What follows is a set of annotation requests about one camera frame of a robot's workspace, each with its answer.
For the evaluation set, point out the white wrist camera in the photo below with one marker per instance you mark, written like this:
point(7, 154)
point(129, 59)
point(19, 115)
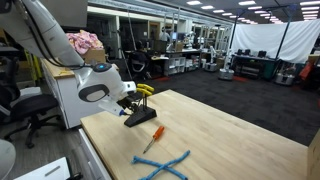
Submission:
point(112, 107)

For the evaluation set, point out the orange handled screwdriver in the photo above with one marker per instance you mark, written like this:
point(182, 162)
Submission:
point(155, 136)

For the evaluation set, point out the pink cloth pile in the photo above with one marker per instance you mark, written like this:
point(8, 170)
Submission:
point(84, 41)

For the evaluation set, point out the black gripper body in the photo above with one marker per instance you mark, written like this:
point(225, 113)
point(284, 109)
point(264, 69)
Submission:
point(131, 102)

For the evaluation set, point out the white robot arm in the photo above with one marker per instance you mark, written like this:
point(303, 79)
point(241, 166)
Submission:
point(33, 27)

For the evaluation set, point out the white drawer cabinet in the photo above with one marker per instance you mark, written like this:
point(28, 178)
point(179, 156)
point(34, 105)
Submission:
point(63, 84)

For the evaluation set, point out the black office chair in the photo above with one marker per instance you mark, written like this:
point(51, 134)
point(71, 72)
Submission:
point(30, 107)

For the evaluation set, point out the white backdrop curtain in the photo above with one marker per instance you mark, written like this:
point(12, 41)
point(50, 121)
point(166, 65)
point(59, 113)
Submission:
point(289, 42)

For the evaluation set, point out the black wedge tool stand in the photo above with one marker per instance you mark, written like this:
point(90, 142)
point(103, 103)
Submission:
point(143, 114)

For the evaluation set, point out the tallest yellow T-handle hex key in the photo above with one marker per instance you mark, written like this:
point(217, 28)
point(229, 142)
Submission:
point(143, 86)

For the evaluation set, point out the cardboard box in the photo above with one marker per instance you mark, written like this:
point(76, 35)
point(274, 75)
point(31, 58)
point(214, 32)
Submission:
point(313, 158)

